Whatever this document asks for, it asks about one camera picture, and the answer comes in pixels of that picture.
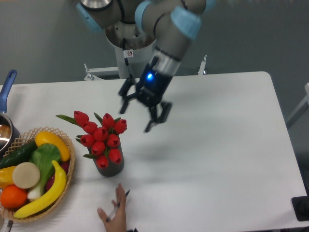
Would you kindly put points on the blue handled saucepan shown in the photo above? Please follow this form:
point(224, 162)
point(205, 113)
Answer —
point(8, 132)

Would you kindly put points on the green cucumber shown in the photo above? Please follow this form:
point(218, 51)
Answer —
point(19, 155)

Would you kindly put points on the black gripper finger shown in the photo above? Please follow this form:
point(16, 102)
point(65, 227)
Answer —
point(123, 92)
point(158, 119)

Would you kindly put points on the dark grey ribbed vase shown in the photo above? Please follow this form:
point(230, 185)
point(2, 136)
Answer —
point(113, 166)

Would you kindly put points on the woven wicker basket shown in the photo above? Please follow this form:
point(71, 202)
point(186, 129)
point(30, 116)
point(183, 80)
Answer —
point(24, 139)

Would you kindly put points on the beige round disc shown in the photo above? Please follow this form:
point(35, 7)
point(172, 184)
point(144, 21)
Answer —
point(26, 175)

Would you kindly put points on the yellow bell pepper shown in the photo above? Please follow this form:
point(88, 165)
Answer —
point(6, 177)

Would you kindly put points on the black silver pen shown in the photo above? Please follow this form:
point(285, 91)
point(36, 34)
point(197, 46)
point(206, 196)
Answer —
point(119, 211)

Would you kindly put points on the yellow banana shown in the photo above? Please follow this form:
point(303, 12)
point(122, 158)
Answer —
point(48, 198)

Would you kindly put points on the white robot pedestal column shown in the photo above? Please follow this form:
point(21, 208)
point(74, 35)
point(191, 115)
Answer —
point(133, 48)

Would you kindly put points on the green bok choy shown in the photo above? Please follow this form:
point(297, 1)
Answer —
point(42, 157)

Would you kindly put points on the red tulip bouquet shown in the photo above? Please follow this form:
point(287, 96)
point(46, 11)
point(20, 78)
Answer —
point(102, 140)

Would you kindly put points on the white metal base bracket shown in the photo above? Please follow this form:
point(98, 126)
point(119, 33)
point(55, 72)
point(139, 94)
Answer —
point(93, 74)

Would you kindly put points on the human hand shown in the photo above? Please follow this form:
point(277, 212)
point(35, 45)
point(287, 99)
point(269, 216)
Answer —
point(117, 223)

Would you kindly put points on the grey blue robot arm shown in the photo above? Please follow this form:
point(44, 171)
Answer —
point(174, 24)

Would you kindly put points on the orange fruit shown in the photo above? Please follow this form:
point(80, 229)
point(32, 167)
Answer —
point(13, 197)

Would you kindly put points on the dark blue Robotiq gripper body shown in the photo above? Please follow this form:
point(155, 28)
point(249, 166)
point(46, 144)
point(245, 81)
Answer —
point(151, 86)

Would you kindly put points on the white furniture frame at right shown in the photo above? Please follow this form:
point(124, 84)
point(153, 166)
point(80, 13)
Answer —
point(299, 110)

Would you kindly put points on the dark red vegetable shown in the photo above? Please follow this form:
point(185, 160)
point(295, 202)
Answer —
point(65, 166)

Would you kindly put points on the black device at table edge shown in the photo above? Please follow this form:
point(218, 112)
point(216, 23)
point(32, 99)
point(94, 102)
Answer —
point(301, 207)

